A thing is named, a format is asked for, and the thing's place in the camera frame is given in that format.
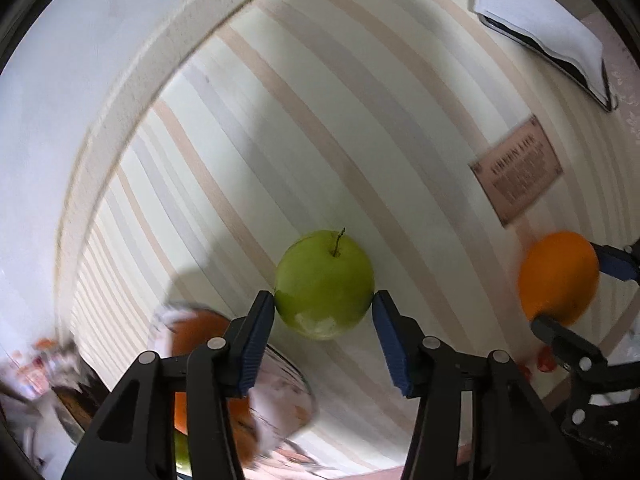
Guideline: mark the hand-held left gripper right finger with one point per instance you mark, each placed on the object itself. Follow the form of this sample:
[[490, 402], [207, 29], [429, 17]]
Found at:
[[395, 345]]

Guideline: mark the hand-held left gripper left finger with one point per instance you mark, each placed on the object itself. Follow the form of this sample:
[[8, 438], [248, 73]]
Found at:
[[257, 340]]

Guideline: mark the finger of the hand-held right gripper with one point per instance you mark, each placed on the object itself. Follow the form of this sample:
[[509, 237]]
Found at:
[[620, 262], [560, 337]]

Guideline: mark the large orange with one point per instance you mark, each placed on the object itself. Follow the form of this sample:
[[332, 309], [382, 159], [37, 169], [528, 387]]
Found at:
[[195, 335]]

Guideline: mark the white bowl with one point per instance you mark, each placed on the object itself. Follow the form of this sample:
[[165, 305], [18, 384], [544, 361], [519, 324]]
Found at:
[[280, 400]]

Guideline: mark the green apple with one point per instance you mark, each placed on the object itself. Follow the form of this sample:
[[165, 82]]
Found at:
[[320, 280], [182, 455]]

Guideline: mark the cherry tomato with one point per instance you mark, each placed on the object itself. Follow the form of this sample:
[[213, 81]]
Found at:
[[545, 360]]

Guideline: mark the brown label patch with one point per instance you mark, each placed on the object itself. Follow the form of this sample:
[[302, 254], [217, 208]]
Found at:
[[520, 170]]

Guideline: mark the striped tablecloth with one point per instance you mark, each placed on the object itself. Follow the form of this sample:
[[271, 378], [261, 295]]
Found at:
[[250, 135]]

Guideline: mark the white folded cloth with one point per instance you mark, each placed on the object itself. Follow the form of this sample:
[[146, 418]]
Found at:
[[530, 10]]

